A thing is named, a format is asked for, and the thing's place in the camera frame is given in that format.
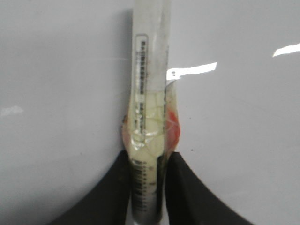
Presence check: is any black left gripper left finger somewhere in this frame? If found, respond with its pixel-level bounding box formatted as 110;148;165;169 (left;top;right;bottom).
49;150;130;225

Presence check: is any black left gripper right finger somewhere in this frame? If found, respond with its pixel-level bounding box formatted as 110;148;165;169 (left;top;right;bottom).
165;152;251;225

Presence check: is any white whiteboard with metal frame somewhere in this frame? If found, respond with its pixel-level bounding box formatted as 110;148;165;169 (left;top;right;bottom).
0;0;300;225

